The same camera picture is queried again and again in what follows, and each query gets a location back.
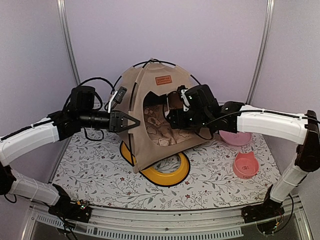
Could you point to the pink cat-ear bowl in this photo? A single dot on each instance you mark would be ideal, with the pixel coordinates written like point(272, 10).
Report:
point(245, 165)

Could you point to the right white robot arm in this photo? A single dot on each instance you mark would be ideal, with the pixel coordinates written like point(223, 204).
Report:
point(302, 129)

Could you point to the beige fabric pet tent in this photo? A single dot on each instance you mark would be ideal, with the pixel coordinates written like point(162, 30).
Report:
point(152, 93)

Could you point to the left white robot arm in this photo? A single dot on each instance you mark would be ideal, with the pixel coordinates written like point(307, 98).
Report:
point(23, 141)

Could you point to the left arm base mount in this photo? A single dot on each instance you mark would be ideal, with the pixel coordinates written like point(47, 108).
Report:
point(66, 209)

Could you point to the right aluminium frame post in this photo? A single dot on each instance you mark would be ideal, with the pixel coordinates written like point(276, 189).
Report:
point(267, 25)

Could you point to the yellow double bowl holder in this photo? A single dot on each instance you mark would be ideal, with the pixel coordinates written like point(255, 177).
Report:
point(156, 177)

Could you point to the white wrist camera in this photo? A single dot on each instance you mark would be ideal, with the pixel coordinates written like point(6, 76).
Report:
point(115, 99)
point(181, 90)

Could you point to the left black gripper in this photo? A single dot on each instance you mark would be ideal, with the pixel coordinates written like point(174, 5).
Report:
point(137, 122)

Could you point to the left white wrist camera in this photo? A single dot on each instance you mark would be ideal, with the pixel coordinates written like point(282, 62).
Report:
point(115, 99)

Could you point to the brown patterned pet cushion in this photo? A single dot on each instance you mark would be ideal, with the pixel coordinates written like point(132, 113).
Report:
point(159, 129)

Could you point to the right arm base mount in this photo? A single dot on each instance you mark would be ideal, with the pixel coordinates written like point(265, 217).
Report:
point(263, 211)

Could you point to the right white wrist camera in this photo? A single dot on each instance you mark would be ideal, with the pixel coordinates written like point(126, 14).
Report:
point(181, 90)

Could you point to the front aluminium table rail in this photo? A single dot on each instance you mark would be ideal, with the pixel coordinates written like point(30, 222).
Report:
point(108, 223)

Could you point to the aluminium frame post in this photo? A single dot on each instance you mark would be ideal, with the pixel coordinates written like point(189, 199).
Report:
point(62, 13)
point(267, 25)

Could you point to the pink flat plate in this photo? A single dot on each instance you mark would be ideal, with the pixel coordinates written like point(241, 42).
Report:
point(236, 139)

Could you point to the left aluminium frame post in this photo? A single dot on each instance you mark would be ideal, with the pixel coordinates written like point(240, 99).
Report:
point(62, 13)

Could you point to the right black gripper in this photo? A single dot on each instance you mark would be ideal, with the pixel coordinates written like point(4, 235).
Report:
point(177, 120)

